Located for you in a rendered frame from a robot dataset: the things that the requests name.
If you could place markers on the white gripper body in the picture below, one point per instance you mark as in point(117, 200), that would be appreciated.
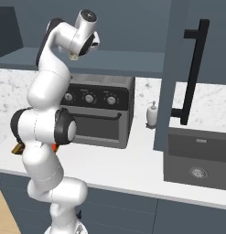
point(97, 38)

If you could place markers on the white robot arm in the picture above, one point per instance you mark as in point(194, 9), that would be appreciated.
point(41, 91)

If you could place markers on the tan mug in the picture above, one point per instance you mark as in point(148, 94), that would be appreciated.
point(74, 56)

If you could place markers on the blue-grey cabinet door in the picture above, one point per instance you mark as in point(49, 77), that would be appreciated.
point(162, 91)
point(6, 30)

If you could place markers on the orange kettle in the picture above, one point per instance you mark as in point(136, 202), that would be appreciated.
point(55, 147)

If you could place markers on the brown tray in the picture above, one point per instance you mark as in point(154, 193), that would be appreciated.
point(18, 148)

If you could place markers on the silver toaster oven knob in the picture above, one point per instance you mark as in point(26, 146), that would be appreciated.
point(68, 97)
point(111, 100)
point(89, 98)

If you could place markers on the black toaster oven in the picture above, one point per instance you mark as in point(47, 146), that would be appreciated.
point(102, 131)

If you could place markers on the white soap dispenser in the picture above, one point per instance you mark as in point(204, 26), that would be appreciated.
point(152, 115)

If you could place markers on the grey sink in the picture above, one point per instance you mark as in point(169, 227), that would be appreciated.
point(193, 158)

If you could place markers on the blue-grey base cabinets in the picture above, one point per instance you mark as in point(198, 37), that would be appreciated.
point(123, 213)

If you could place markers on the blue-grey wall cabinet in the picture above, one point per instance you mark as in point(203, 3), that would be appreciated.
point(123, 62)
point(215, 55)

